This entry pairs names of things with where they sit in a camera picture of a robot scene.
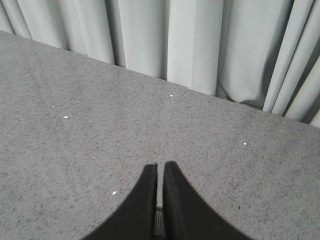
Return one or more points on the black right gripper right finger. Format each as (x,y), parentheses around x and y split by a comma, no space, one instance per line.
(186,215)

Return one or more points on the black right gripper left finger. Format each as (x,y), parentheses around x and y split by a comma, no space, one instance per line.
(134,219)

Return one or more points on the light grey curtain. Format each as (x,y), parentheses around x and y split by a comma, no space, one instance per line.
(261,53)

